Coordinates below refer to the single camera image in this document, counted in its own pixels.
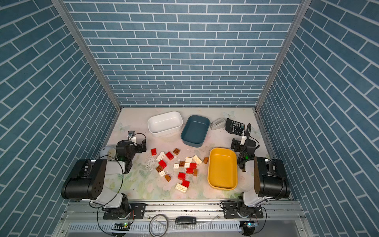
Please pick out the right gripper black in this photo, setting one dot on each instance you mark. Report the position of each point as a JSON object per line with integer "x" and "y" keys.
{"x": 237, "y": 144}

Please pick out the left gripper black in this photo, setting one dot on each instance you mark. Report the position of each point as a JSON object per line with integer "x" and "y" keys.
{"x": 140, "y": 146}

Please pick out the long white lego brick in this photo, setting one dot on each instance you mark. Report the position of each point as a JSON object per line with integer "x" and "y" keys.
{"x": 161, "y": 156}

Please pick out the small white lego brick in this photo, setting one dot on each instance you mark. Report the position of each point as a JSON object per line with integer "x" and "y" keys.
{"x": 161, "y": 173}

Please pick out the brown lego brick low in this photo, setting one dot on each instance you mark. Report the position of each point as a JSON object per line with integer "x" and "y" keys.
{"x": 168, "y": 178}

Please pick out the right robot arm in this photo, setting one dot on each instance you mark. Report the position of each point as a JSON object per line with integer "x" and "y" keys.
{"x": 269, "y": 182}

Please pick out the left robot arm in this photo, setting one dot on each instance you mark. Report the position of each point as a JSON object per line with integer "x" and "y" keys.
{"x": 86, "y": 180}

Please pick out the white dome timer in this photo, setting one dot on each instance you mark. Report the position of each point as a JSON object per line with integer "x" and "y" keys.
{"x": 107, "y": 152}

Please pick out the yellow plastic bin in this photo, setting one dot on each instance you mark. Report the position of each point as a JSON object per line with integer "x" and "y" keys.
{"x": 223, "y": 169}

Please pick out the black calculator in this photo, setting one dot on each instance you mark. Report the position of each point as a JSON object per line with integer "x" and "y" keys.
{"x": 234, "y": 127}

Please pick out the grey small box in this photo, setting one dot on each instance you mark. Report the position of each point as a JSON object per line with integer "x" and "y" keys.
{"x": 218, "y": 124}

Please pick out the white plastic bin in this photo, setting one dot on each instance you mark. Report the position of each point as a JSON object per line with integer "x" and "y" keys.
{"x": 164, "y": 124}

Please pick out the cream long lego brick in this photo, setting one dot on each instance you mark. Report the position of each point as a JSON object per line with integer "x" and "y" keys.
{"x": 197, "y": 160}

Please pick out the red lego cluster brick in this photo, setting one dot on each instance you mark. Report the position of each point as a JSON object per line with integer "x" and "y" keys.
{"x": 190, "y": 167}

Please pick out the teal plastic bin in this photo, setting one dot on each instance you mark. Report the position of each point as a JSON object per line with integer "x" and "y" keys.
{"x": 195, "y": 130}

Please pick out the cream lego brick bottom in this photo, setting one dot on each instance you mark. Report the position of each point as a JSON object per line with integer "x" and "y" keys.
{"x": 181, "y": 188}

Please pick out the red lego brick bottom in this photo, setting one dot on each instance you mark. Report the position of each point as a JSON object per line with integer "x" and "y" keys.
{"x": 185, "y": 183}

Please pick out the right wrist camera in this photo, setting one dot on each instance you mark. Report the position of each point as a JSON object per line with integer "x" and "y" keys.
{"x": 244, "y": 138}

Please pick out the black remote on rail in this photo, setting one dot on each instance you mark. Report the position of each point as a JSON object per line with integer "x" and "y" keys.
{"x": 185, "y": 220}

